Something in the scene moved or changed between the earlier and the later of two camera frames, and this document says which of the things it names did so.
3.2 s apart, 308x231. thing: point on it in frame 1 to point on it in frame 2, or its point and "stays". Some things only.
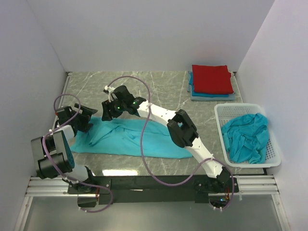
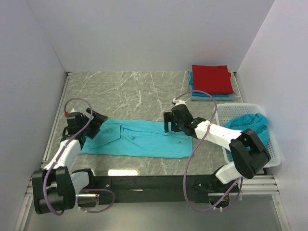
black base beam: (115, 189) stays
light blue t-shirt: (122, 137) stays
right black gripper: (107, 116) to (168, 118)
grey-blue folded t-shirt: (231, 97) stays
